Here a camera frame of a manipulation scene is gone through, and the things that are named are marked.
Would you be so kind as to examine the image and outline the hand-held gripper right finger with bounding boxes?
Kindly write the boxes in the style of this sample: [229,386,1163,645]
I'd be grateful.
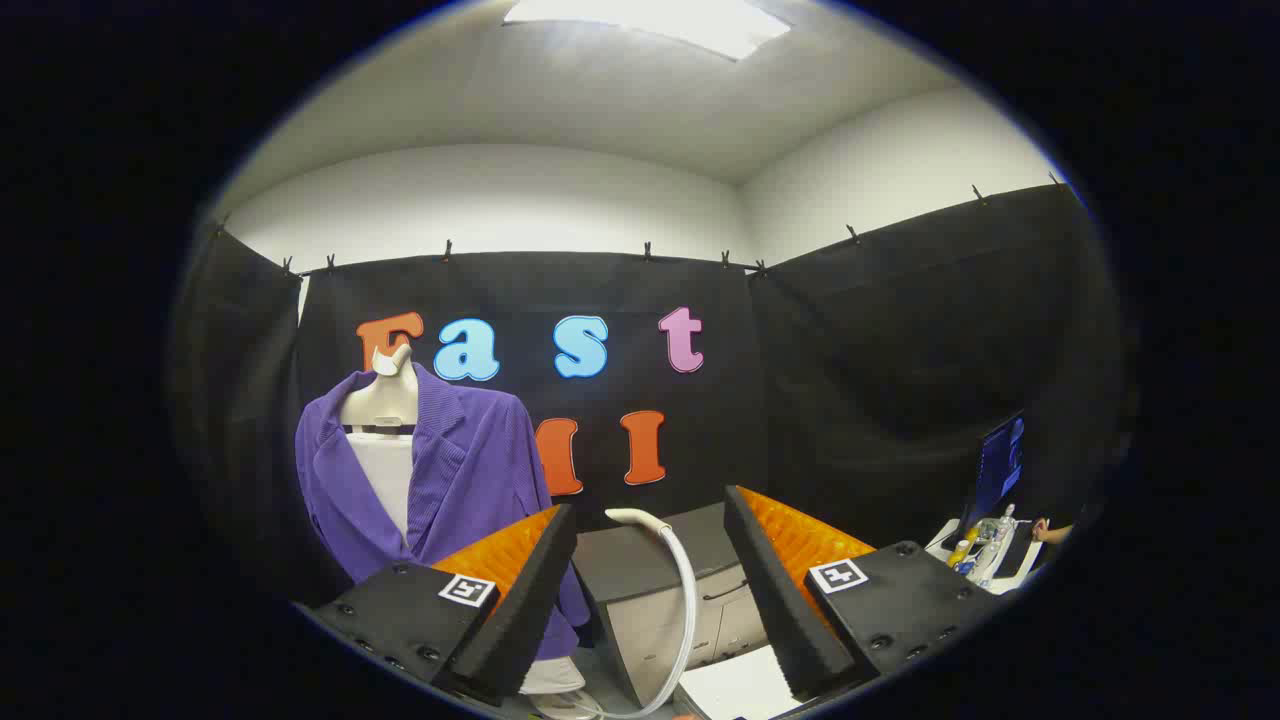
[723,485,1001,701]

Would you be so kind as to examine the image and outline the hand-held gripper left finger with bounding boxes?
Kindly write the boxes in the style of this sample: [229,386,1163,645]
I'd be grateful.
[310,503,579,706]

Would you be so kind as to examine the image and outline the white garment steamer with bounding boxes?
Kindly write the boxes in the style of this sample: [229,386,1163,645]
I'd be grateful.
[530,507,699,720]

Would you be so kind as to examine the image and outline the purple corduroy jacket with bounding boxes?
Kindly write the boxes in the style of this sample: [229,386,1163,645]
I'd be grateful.
[294,362,593,661]

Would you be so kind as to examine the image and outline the white square table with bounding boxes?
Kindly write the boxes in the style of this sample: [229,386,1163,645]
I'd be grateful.
[680,645,801,720]

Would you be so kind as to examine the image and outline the grey cabinet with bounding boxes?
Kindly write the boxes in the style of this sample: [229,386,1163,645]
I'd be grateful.
[572,503,771,706]

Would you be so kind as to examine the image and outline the clear plastic bottle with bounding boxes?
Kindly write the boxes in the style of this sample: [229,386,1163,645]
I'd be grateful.
[975,505,1016,581]

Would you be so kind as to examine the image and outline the white side desk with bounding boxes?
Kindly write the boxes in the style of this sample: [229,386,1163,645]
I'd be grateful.
[925,518,1046,596]

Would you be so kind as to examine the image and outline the white mannequin torso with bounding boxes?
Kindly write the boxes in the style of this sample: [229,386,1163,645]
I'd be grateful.
[340,345,588,698]

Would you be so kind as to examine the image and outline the computer monitor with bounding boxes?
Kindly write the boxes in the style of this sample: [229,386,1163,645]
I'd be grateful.
[960,415,1026,536]

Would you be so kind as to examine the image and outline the row of black clips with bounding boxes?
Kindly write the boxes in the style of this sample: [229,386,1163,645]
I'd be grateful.
[215,170,1066,281]

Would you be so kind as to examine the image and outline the ceiling light panel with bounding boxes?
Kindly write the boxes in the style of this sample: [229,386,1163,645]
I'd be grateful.
[503,0,791,61]

